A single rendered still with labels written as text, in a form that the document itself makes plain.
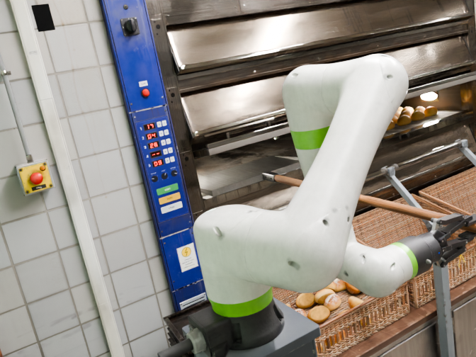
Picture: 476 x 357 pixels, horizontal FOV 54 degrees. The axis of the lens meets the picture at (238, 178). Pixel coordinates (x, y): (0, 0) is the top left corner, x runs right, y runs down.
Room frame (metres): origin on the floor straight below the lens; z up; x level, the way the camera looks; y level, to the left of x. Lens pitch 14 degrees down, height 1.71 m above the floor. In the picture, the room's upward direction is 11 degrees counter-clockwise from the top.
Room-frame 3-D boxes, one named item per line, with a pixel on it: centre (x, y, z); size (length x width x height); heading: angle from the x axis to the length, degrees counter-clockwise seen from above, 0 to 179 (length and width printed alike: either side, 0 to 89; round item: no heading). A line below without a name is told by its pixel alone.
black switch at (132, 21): (1.76, 0.27, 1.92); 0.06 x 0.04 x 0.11; 117
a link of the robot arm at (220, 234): (0.82, 0.03, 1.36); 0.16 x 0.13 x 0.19; 47
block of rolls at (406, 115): (2.95, -0.95, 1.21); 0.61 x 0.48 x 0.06; 27
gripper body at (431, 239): (1.07, -0.44, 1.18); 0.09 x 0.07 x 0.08; 117
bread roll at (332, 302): (1.85, -0.31, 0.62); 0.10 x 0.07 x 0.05; 134
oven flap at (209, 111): (2.29, -0.64, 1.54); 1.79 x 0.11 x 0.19; 117
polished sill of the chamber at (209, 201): (2.31, -0.63, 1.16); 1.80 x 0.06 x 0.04; 117
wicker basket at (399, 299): (1.79, -0.25, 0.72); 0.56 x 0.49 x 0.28; 118
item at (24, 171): (1.57, 0.68, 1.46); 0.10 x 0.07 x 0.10; 117
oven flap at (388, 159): (2.29, -0.64, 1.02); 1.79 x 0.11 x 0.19; 117
